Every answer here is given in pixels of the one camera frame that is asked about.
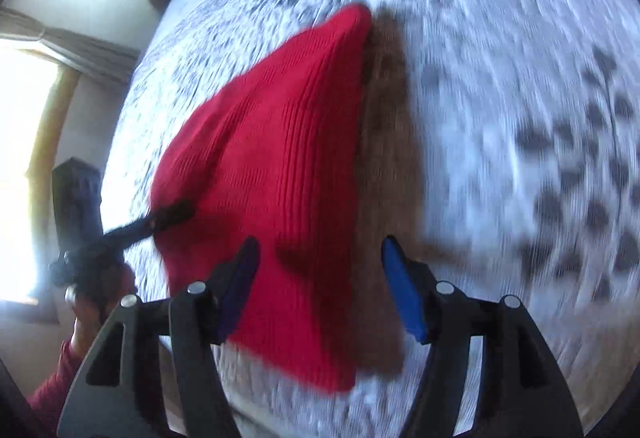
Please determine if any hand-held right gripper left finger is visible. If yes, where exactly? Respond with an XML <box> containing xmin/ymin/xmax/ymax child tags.
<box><xmin>57</xmin><ymin>236</ymin><xmax>261</xmax><ymax>438</ymax></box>

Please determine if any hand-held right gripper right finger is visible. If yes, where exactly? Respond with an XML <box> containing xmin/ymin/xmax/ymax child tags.
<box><xmin>381</xmin><ymin>236</ymin><xmax>583</xmax><ymax>438</ymax></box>

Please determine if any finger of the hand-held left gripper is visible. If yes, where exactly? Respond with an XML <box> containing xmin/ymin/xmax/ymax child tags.
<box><xmin>102</xmin><ymin>200</ymin><xmax>195</xmax><ymax>249</ymax></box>

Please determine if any red knit sweater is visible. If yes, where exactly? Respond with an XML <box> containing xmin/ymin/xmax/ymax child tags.
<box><xmin>149</xmin><ymin>2</ymin><xmax>373</xmax><ymax>391</ymax></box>

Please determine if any person's left forearm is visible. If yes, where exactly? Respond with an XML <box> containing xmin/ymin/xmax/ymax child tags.
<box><xmin>26</xmin><ymin>337</ymin><xmax>87</xmax><ymax>430</ymax></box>

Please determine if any person's left hand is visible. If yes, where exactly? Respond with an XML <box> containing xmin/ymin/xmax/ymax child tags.
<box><xmin>66</xmin><ymin>262</ymin><xmax>137</xmax><ymax>355</ymax></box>

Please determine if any bright window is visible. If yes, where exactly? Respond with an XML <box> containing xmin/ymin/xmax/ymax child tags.
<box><xmin>0</xmin><ymin>46</ymin><xmax>81</xmax><ymax>306</ymax></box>

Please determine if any grey curtain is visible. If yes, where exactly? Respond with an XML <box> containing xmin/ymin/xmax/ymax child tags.
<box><xmin>0</xmin><ymin>7</ymin><xmax>142</xmax><ymax>86</ymax></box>

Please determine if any white quilted bedspread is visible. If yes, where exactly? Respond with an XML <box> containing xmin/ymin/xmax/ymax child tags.
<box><xmin>100</xmin><ymin>0</ymin><xmax>640</xmax><ymax>438</ymax></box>

